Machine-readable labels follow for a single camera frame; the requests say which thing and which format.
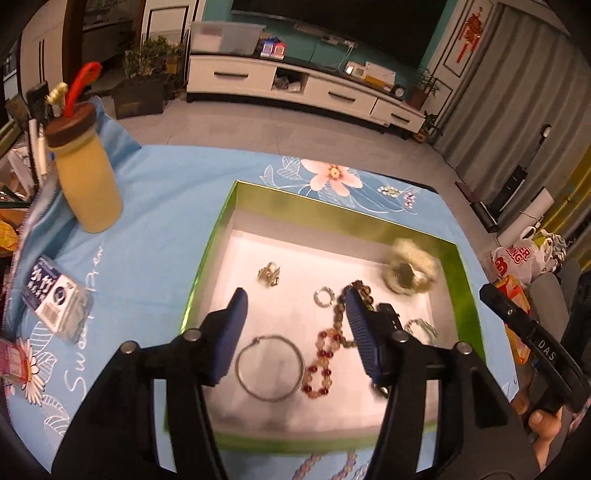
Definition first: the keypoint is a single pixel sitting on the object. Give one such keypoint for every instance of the small gold hair clip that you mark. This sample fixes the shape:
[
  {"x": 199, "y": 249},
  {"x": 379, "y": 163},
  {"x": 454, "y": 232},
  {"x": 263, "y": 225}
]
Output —
[{"x": 269, "y": 273}]

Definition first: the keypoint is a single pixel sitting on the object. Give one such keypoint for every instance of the blue floral tablecloth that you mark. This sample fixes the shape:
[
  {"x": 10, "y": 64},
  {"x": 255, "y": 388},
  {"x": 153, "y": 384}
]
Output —
[{"x": 161, "y": 207}]

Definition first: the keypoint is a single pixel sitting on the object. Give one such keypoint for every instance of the white tv cabinet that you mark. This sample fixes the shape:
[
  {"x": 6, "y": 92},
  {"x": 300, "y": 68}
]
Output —
[{"x": 240, "y": 74}]

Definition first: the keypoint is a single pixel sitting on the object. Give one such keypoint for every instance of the clear storage bin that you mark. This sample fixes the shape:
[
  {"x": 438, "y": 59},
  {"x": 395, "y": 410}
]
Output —
[{"x": 226, "y": 37}]

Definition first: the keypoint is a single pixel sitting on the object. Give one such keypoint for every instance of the grey curtain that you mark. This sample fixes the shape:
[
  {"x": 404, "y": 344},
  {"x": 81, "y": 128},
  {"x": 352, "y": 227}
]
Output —
[{"x": 517, "y": 115}]

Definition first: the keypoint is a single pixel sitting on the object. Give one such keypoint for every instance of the black television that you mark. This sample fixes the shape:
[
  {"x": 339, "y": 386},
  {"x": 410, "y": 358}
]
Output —
[{"x": 346, "y": 23}]

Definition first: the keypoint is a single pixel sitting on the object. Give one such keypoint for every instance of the dark planter with plants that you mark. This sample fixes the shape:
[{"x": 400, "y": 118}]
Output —
[{"x": 141, "y": 87}]

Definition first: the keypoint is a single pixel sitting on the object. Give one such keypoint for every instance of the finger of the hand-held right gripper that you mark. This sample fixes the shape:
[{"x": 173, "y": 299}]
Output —
[{"x": 498, "y": 302}]

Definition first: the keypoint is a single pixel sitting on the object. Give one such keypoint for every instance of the small desk clock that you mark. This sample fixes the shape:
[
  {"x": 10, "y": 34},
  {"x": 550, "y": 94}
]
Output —
[{"x": 399, "y": 91}]

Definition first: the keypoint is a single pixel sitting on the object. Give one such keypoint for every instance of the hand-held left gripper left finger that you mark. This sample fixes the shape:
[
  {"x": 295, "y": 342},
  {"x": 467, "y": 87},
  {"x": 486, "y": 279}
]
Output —
[{"x": 231, "y": 332}]

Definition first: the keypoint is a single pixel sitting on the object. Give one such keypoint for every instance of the potted plant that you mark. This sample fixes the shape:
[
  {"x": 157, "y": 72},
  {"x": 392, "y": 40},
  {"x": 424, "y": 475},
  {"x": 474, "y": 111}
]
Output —
[{"x": 422, "y": 90}]

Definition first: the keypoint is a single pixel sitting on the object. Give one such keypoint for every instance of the white wrist watch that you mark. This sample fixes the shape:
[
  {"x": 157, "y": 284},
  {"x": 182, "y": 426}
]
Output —
[{"x": 408, "y": 272}]

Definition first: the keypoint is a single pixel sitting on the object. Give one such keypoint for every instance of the person's right hand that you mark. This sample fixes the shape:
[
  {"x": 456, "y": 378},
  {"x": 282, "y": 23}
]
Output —
[{"x": 545, "y": 424}]

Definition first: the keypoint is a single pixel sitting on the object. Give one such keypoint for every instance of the tissue packet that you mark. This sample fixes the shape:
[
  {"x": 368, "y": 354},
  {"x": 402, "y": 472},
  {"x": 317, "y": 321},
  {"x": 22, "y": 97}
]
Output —
[{"x": 53, "y": 300}]

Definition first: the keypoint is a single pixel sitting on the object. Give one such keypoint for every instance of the silver bangle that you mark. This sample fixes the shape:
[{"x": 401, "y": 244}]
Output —
[{"x": 240, "y": 378}]

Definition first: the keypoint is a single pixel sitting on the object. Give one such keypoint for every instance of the green cardboard box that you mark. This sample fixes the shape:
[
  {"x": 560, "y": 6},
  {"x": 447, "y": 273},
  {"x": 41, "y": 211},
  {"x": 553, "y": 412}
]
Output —
[{"x": 277, "y": 258}]

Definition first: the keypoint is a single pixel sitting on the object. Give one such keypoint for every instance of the white plastic bag red print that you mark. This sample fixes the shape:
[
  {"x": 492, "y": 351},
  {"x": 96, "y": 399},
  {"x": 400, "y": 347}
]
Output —
[{"x": 519, "y": 258}]

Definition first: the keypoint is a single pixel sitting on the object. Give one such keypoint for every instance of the yellow bottle with brown lid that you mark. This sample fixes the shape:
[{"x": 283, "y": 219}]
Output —
[{"x": 90, "y": 184}]

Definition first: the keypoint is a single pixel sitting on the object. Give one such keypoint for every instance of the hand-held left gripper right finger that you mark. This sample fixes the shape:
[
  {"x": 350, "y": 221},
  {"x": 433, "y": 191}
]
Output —
[{"x": 362, "y": 332}]

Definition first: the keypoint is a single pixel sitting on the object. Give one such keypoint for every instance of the red knot wall decoration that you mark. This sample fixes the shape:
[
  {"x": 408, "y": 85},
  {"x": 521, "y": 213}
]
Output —
[{"x": 471, "y": 32}]

